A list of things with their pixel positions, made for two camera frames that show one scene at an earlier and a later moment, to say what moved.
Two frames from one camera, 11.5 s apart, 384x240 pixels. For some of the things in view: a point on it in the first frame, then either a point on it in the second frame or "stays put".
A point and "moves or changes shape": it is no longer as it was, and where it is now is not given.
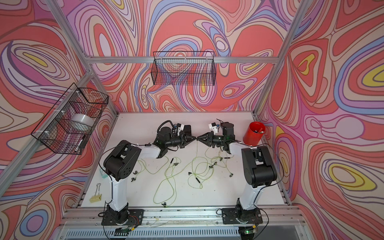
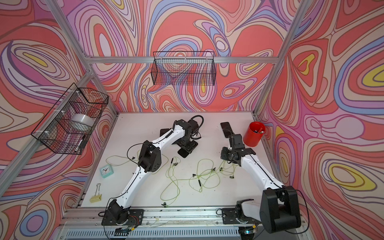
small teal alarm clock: [103, 173] stays put
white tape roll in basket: [84, 118] stays put
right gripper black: [207, 142] -> [224, 155]
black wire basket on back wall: [183, 68] stays put
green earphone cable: [199, 171] moves or changes shape
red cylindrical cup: [253, 135] stays put
